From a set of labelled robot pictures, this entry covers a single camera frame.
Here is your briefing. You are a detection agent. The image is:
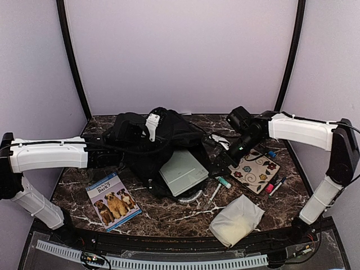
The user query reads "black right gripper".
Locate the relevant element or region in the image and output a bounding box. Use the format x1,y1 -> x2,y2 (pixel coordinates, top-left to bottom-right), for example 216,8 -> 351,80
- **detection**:
208,132 -> 263,178

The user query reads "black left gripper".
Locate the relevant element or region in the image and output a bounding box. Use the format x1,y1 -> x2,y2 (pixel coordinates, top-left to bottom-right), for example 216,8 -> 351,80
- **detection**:
118,134 -> 171,163

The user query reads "black student backpack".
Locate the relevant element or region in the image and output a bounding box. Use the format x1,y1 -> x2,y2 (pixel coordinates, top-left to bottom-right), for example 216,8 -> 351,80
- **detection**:
102,107 -> 212,201

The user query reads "pale green hardcover book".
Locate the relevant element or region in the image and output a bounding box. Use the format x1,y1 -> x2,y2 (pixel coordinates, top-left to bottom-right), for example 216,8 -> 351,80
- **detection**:
160,150 -> 209,196

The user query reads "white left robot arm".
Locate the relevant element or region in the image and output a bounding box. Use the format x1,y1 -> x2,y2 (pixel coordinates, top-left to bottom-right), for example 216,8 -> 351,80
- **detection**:
1,133 -> 169,245

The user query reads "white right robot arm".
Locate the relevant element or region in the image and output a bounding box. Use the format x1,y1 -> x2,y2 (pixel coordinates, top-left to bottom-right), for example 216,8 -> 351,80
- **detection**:
210,106 -> 359,244

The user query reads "white glue stick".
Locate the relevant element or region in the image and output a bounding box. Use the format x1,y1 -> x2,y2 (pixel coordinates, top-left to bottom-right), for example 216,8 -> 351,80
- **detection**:
216,177 -> 231,189

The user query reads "clear syringe pen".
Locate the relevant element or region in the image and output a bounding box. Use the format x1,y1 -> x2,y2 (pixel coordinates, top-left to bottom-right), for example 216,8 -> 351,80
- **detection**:
203,183 -> 222,211

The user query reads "white patterned mug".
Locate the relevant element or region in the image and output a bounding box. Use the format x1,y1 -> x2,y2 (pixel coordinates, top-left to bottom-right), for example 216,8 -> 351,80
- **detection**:
84,169 -> 95,183

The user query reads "pink highlighter marker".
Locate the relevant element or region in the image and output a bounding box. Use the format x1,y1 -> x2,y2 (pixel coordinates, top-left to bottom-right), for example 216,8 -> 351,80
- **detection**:
265,183 -> 276,194

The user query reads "blue capped black marker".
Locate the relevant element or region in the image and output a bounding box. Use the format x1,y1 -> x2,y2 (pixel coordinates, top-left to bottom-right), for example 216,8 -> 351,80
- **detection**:
265,150 -> 276,158

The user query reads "dog picture book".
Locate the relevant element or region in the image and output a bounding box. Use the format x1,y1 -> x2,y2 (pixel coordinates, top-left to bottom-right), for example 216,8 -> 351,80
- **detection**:
85,173 -> 142,232

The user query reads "green capped marker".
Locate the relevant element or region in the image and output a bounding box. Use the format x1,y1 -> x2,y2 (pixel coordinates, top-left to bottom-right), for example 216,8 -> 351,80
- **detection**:
268,189 -> 276,198

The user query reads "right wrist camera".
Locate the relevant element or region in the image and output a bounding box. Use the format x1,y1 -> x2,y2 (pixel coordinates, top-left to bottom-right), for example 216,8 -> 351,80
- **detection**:
209,134 -> 231,150

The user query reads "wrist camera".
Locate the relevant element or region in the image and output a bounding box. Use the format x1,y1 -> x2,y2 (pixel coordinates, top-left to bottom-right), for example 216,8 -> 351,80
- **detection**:
145,113 -> 160,142
209,134 -> 231,150

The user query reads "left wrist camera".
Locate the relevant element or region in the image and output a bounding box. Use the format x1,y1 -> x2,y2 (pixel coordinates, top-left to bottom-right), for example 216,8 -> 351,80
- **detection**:
145,113 -> 160,142

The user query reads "grey slotted cable duct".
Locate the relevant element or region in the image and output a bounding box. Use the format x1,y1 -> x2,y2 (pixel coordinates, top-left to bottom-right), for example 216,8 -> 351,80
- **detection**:
35,240 -> 268,269

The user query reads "black left frame post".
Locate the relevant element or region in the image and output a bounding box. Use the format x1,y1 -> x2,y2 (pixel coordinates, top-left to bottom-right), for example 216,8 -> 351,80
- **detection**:
56,0 -> 92,121

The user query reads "black frame post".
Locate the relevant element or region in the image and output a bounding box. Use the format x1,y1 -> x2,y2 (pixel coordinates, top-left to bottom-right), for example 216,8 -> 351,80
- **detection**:
274,0 -> 306,111
56,0 -> 92,121

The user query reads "black right frame post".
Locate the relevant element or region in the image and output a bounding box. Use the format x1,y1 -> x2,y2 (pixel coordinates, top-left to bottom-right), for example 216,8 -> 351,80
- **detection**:
274,0 -> 306,111

